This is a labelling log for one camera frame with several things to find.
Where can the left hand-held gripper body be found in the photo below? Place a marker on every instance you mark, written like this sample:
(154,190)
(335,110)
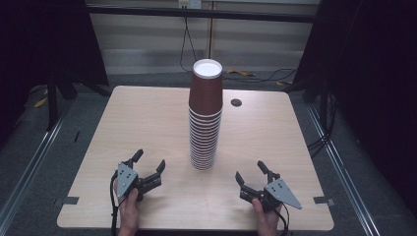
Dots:
(127,179)

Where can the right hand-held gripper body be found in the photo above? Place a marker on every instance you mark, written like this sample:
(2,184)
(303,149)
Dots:
(282,193)

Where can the stack of brown paper cups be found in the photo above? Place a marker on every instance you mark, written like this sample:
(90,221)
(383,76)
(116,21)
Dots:
(205,131)

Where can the person's right hand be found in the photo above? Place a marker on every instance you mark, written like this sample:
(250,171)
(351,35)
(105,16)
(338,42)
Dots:
(268,219)

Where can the person's left hand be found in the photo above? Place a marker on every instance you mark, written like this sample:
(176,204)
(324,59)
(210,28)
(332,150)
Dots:
(128,211)

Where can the black tape piece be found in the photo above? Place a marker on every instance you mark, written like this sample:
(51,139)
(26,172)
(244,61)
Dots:
(323,200)
(70,200)

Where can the black round table grommet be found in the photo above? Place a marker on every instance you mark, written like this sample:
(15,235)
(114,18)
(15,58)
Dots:
(236,102)

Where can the small yellow floor scrap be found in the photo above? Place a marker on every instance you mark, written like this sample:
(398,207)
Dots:
(282,83)

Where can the black metal stand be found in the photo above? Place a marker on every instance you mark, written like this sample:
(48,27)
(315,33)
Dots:
(52,105)
(324,105)

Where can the yellow floor tape scrap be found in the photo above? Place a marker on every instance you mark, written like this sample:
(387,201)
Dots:
(40,103)
(237,71)

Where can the black horizontal bar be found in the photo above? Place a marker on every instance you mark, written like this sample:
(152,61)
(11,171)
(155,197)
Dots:
(147,11)

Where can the dark curtain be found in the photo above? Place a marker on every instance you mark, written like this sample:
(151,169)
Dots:
(377,65)
(32,39)

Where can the metal floor rail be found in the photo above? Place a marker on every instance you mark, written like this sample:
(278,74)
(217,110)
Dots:
(32,164)
(347,183)

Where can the white wall socket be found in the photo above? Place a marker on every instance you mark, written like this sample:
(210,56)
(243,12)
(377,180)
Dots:
(189,3)

